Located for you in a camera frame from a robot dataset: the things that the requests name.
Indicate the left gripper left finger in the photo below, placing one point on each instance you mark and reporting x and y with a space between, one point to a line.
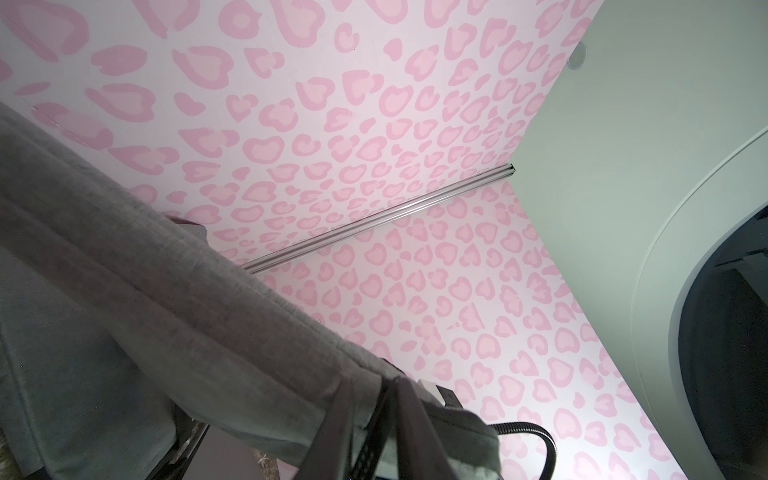
330 454

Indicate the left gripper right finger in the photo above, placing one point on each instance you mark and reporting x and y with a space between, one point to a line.
420 455

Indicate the grey laptop bag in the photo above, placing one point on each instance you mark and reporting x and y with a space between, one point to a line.
220 343

